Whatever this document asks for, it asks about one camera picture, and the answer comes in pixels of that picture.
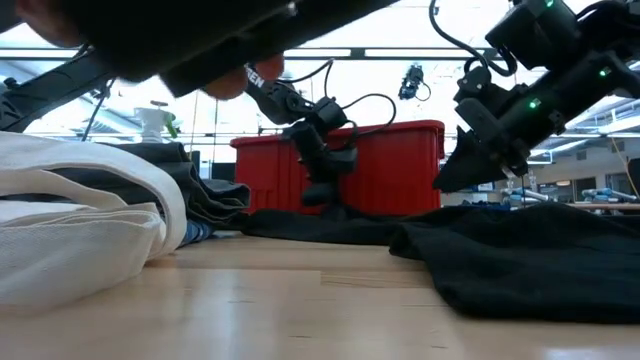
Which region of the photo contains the blue storage bin shelf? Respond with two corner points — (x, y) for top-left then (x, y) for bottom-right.
(459, 180), (504, 207)

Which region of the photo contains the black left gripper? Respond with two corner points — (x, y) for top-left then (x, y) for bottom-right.
(283, 122), (360, 209)

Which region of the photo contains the black overhead camera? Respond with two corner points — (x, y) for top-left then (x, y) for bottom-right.
(397, 63), (432, 103)

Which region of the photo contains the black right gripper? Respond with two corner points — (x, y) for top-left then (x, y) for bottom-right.
(432, 66), (572, 195)

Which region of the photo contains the red plastic laundry bin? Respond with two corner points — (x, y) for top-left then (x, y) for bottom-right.
(229, 119), (446, 217)

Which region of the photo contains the blue plaid garment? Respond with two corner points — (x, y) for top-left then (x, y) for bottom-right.
(179, 219), (216, 246)

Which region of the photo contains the black garment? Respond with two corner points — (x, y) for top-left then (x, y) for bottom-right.
(234, 202), (640, 325)

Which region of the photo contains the background wooden table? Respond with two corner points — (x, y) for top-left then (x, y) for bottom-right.
(574, 199), (640, 212)

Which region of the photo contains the dark grey garment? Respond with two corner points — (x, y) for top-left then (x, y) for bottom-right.
(49, 141), (251, 231)

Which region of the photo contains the white canvas tote bag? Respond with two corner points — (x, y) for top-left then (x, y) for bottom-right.
(0, 130), (189, 314)

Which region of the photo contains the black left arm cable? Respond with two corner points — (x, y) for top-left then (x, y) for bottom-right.
(277, 57), (399, 137)

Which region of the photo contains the black aluminium rig frame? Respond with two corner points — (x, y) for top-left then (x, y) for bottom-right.
(0, 46), (640, 174)

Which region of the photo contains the blue background device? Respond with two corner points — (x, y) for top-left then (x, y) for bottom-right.
(582, 187), (639, 204)

